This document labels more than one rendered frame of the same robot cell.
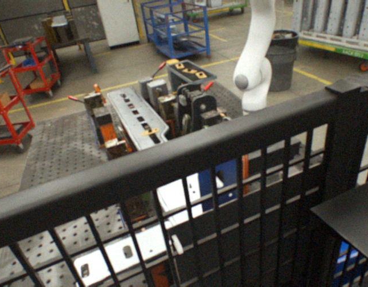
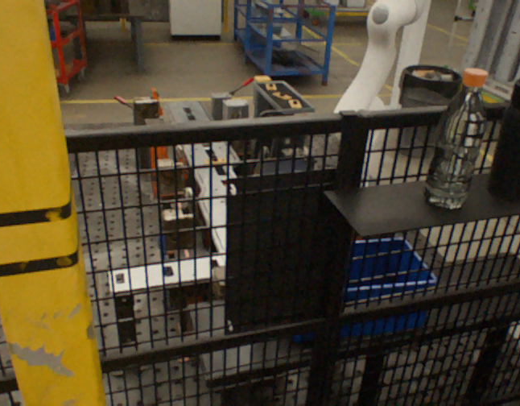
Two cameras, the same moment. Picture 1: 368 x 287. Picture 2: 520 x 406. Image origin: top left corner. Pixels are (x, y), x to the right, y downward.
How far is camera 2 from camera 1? 0.51 m
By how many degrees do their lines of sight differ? 2
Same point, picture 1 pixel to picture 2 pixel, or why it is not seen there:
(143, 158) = (227, 122)
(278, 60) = not seen: hidden behind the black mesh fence
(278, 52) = (426, 98)
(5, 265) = not seen: hidden behind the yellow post
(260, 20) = (377, 51)
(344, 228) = (337, 200)
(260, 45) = (372, 82)
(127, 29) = (206, 14)
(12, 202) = (164, 126)
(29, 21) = not seen: outside the picture
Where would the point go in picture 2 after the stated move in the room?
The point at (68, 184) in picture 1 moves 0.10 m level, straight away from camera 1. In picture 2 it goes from (189, 125) to (167, 102)
